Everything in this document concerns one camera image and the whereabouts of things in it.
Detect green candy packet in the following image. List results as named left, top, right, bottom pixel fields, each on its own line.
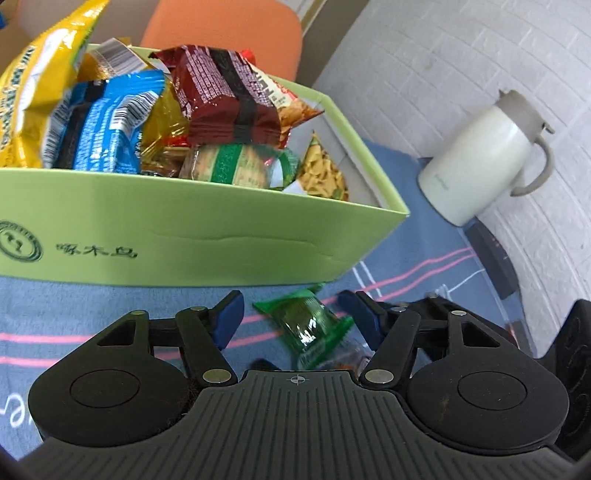
left=253, top=284, right=373, bottom=374

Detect dark red snack packet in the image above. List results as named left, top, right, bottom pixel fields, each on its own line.
left=150, top=45, right=281, bottom=147

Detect blue striped tablecloth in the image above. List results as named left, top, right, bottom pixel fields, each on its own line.
left=1, top=144, right=524, bottom=458

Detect yellow noodle snack in box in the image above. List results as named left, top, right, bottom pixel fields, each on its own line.
left=283, top=132, right=349, bottom=201

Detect white thermos jug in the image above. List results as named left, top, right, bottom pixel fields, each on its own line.
left=418, top=90, right=555, bottom=227

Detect green biscuit packet in box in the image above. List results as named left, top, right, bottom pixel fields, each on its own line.
left=179, top=144, right=301, bottom=190

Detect green cardboard snack box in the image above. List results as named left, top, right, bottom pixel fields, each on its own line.
left=1, top=97, right=409, bottom=287

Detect blue snack packet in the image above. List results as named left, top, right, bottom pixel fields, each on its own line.
left=41, top=70, right=165, bottom=174

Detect orange red snack packet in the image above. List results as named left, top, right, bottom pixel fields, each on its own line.
left=240, top=49, right=324, bottom=148

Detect large yellow chip bag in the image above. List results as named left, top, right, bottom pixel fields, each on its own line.
left=1, top=1, right=108, bottom=168

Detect orange chair back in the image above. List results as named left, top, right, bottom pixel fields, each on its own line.
left=140, top=0, right=303, bottom=81

